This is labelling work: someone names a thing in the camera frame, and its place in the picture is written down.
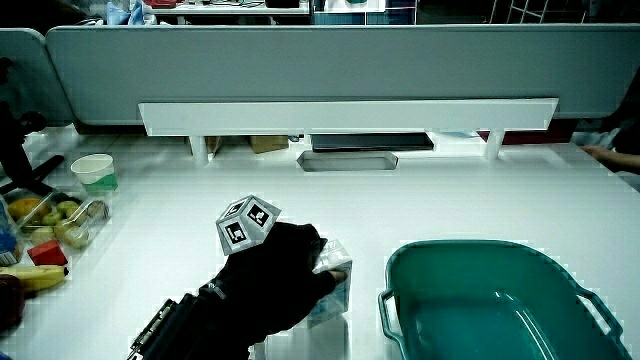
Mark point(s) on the white desk riser shelf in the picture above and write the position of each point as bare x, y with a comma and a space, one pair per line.
345, 116

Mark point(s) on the blue white packet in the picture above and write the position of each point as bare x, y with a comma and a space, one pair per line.
6, 242

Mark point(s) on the black flat keyboard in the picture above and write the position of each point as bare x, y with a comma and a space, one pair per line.
371, 141

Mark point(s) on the red block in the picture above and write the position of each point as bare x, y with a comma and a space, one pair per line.
47, 254

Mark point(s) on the brown cardboard box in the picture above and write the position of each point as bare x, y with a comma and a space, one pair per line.
269, 143

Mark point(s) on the grey shallow tray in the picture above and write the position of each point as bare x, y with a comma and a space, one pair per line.
347, 162

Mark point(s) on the yellow banana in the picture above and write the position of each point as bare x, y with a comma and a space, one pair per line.
32, 276

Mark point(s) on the teal plastic basin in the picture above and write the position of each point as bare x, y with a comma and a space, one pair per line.
480, 305

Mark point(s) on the narrow grey desk partition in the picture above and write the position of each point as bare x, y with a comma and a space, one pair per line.
35, 75

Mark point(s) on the dark red mat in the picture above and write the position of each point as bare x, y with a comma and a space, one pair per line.
530, 136

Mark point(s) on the white background table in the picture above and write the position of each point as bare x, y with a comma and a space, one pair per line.
225, 8

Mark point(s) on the wide grey desk partition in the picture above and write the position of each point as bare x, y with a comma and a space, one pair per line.
340, 62

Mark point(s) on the green round fruit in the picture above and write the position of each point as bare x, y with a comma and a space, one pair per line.
51, 218
74, 235
66, 206

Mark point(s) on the person's right hand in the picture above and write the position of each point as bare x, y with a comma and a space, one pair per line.
272, 272

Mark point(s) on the white green paper cup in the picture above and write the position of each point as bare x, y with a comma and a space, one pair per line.
96, 172

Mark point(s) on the black camera stand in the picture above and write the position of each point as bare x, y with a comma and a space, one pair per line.
15, 150

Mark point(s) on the brown kiwi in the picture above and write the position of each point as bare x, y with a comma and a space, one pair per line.
98, 210

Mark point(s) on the clear plastic fruit box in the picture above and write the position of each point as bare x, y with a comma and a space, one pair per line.
87, 227

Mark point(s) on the white blue milk carton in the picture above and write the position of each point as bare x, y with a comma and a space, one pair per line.
336, 300

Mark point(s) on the yellow mango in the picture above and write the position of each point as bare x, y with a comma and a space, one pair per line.
27, 206

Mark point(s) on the blue cloth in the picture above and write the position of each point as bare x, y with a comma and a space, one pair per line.
125, 14

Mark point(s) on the dark red apple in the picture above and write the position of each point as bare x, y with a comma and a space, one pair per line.
9, 302

